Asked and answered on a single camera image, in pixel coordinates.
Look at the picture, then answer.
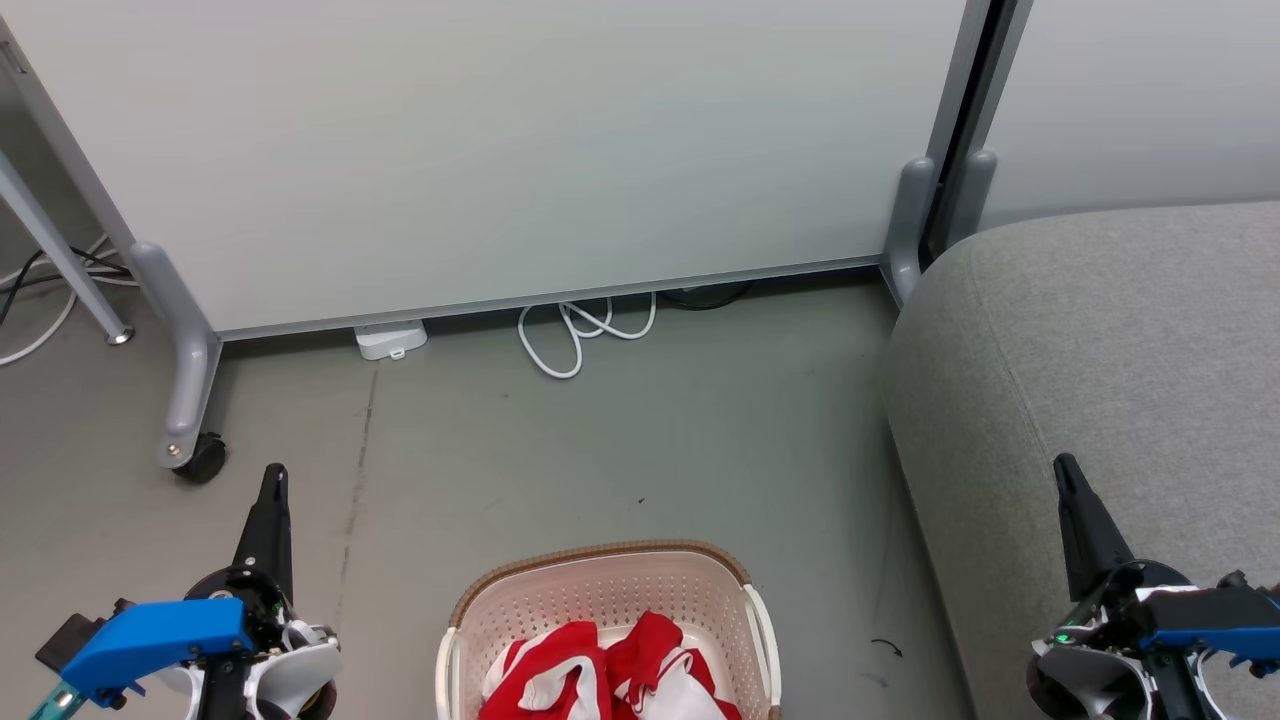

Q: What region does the beige perforated laundry basket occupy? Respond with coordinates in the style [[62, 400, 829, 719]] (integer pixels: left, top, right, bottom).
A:
[[435, 540, 784, 720]]

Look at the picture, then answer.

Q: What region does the large white partition panel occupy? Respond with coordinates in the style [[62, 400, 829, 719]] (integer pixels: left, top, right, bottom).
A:
[[0, 0, 993, 342]]

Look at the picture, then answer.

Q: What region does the red and white garment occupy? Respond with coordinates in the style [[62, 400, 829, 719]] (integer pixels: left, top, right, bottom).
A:
[[605, 610, 744, 720], [479, 620, 613, 720]]

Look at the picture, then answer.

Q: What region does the black caster wheel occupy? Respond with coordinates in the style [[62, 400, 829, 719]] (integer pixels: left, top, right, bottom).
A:
[[175, 432, 228, 486]]

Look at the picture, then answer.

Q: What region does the white power strip with plugs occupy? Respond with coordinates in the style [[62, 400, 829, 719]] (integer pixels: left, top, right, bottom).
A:
[[0, 247, 131, 327]]

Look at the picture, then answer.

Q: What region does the white floor cable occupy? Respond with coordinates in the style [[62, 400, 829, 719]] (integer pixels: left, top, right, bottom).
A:
[[0, 235, 138, 367]]

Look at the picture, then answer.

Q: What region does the grey metal table leg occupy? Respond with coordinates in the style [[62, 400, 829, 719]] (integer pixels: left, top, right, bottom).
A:
[[0, 150, 136, 347]]

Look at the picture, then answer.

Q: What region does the grey upright partition foot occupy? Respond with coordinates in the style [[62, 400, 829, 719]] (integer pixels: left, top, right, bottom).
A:
[[881, 155, 942, 307], [940, 149, 1000, 251]]

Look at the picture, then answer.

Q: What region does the grey fabric sofa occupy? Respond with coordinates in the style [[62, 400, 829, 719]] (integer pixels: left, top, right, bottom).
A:
[[881, 200, 1280, 720]]

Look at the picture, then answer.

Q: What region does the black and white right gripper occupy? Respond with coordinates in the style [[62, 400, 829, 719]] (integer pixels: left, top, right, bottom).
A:
[[1027, 453, 1233, 720]]

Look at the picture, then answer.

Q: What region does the grey partition foot with caster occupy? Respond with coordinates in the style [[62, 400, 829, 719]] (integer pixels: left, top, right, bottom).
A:
[[128, 240, 223, 471]]

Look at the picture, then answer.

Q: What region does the white power adapter box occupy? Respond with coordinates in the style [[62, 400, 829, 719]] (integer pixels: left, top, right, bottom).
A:
[[354, 319, 429, 362]]

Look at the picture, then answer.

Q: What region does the black cable under partition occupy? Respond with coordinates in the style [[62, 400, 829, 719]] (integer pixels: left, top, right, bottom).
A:
[[660, 281, 754, 312]]

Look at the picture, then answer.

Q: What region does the coiled white cable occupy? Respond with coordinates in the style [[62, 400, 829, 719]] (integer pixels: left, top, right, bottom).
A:
[[517, 292, 659, 381]]

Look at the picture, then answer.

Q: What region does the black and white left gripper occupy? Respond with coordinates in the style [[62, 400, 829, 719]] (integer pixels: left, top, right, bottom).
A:
[[150, 463, 342, 720]]

